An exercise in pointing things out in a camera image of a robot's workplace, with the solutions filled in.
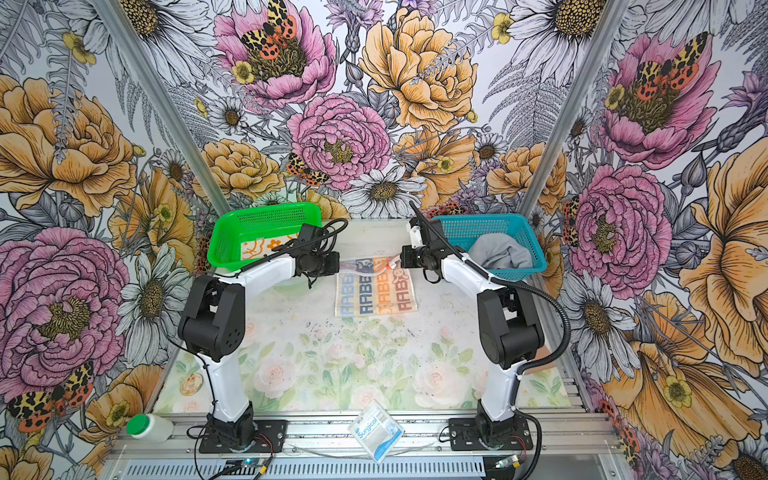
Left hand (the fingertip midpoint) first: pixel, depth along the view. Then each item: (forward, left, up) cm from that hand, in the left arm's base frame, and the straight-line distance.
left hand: (337, 272), depth 98 cm
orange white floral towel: (+15, +31, -6) cm, 35 cm away
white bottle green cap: (-43, +38, +1) cm, 57 cm away
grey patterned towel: (-1, -12, -6) cm, 13 cm away
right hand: (0, -21, +5) cm, 22 cm away
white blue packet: (-43, -13, -6) cm, 46 cm away
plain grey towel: (+9, -55, -1) cm, 56 cm away
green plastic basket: (+25, +42, -3) cm, 48 cm away
